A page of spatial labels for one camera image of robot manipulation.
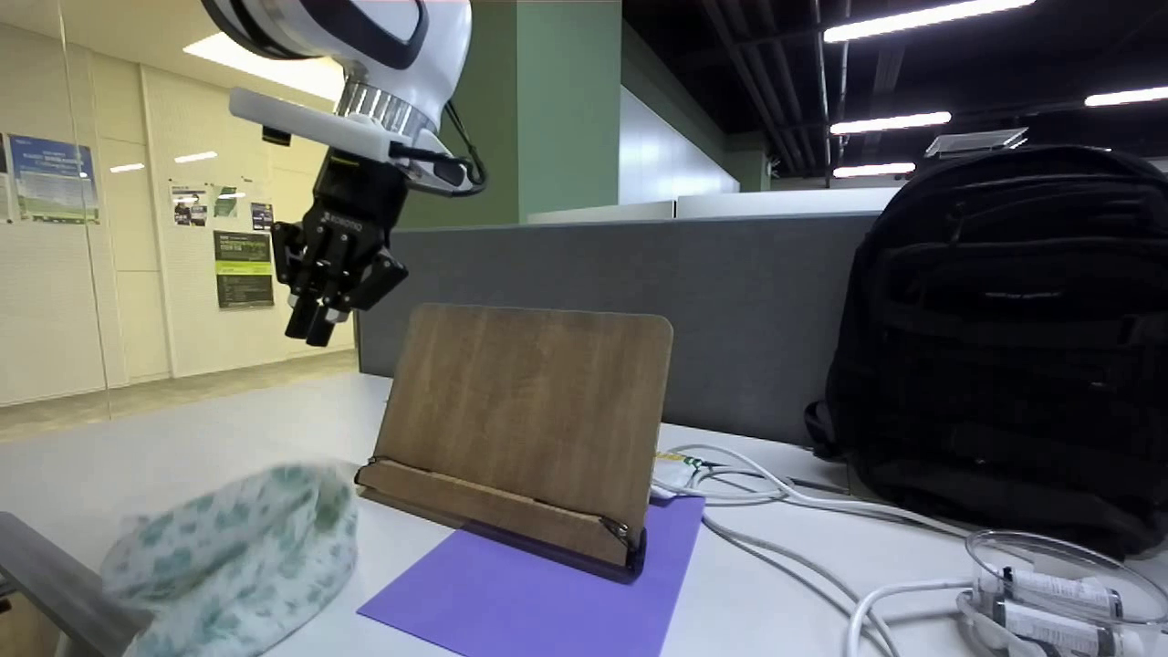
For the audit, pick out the black backpack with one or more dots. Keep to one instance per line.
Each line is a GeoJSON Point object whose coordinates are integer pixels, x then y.
{"type": "Point", "coordinates": [1010, 342]}

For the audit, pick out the wooden book stand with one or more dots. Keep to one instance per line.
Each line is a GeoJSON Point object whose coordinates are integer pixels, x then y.
{"type": "Point", "coordinates": [525, 415]}

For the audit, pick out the square ceiling panel light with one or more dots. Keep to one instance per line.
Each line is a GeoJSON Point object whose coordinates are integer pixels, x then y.
{"type": "Point", "coordinates": [262, 66]}

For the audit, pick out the green patterned white cloth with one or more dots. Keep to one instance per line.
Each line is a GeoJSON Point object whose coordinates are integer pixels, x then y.
{"type": "Point", "coordinates": [240, 567]}

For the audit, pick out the gray desk partition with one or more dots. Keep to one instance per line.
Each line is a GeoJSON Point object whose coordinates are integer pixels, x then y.
{"type": "Point", "coordinates": [744, 311]}

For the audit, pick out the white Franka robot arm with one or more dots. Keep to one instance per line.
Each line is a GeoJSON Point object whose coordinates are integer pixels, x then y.
{"type": "Point", "coordinates": [367, 41]}

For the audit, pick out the blue green wall poster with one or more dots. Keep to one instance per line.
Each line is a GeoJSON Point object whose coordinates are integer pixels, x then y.
{"type": "Point", "coordinates": [54, 179]}

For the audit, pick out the ceiling tube light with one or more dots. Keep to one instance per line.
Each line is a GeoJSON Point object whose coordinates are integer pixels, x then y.
{"type": "Point", "coordinates": [892, 123]}
{"type": "Point", "coordinates": [874, 171]}
{"type": "Point", "coordinates": [926, 20]}
{"type": "Point", "coordinates": [1127, 98]}

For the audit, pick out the purple paper sheet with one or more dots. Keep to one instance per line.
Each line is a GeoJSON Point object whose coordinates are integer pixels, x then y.
{"type": "Point", "coordinates": [548, 588]}

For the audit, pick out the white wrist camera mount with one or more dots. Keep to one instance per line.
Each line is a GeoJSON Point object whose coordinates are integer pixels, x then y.
{"type": "Point", "coordinates": [353, 131]}

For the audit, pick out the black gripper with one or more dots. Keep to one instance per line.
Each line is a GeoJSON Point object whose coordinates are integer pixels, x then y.
{"type": "Point", "coordinates": [349, 233]}

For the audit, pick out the dark green wall poster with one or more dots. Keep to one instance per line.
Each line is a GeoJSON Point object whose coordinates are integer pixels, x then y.
{"type": "Point", "coordinates": [244, 268]}

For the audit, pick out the small wall notice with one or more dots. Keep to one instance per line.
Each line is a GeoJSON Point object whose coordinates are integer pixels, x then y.
{"type": "Point", "coordinates": [262, 216]}
{"type": "Point", "coordinates": [187, 207]}
{"type": "Point", "coordinates": [227, 204]}

